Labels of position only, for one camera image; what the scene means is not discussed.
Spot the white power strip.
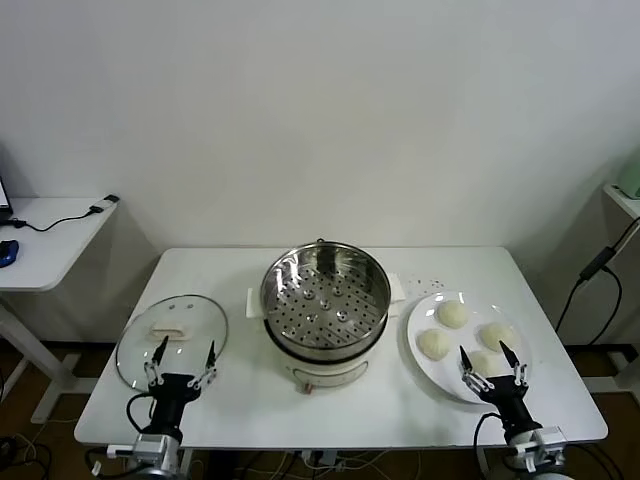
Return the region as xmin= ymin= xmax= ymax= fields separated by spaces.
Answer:
xmin=301 ymin=449 xmax=342 ymax=465

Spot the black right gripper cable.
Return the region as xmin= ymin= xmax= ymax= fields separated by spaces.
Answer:
xmin=473 ymin=411 xmax=506 ymax=480

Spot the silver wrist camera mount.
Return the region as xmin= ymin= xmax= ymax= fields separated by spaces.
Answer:
xmin=106 ymin=432 xmax=182 ymax=469
xmin=507 ymin=425 xmax=570 ymax=471

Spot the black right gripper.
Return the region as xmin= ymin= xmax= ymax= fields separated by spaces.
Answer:
xmin=458 ymin=341 xmax=544 ymax=435

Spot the pale green appliance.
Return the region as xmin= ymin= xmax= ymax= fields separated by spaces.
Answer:
xmin=613 ymin=154 xmax=640 ymax=200

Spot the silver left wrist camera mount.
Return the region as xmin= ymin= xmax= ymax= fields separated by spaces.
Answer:
xmin=106 ymin=432 xmax=182 ymax=469

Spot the stainless steel steamer basket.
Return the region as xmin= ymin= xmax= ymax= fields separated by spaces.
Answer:
xmin=259 ymin=242 xmax=392 ymax=362

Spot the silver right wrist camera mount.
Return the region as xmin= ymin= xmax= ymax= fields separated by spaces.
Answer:
xmin=507 ymin=425 xmax=570 ymax=471

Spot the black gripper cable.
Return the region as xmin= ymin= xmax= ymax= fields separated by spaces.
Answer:
xmin=473 ymin=411 xmax=506 ymax=480
xmin=126 ymin=391 xmax=156 ymax=439

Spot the black power adapter cable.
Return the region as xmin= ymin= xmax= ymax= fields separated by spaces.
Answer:
xmin=554 ymin=217 xmax=640 ymax=346

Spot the cream electric cooking pot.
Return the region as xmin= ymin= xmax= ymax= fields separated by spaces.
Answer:
xmin=246 ymin=272 xmax=407 ymax=397

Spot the round glass pot lid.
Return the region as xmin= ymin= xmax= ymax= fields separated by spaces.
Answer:
xmin=115 ymin=293 xmax=230 ymax=392

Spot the white steamed baozi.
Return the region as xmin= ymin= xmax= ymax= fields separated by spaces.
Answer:
xmin=478 ymin=322 xmax=519 ymax=354
xmin=437 ymin=301 xmax=470 ymax=330
xmin=467 ymin=350 xmax=514 ymax=380
xmin=417 ymin=328 xmax=453 ymax=361

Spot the large white plate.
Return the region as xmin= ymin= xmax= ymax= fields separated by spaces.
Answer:
xmin=406 ymin=290 xmax=534 ymax=405

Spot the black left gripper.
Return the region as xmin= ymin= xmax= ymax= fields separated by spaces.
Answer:
xmin=143 ymin=334 xmax=221 ymax=437

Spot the white side desk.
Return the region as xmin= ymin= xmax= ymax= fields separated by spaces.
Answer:
xmin=0 ymin=196 xmax=120 ymax=425

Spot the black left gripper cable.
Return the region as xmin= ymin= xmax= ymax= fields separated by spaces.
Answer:
xmin=126 ymin=391 xmax=156 ymax=439

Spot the black cable with adapter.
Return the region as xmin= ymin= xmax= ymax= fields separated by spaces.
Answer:
xmin=0 ymin=194 xmax=120 ymax=234

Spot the black laptop screen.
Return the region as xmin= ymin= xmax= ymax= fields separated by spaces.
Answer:
xmin=0 ymin=142 xmax=15 ymax=226

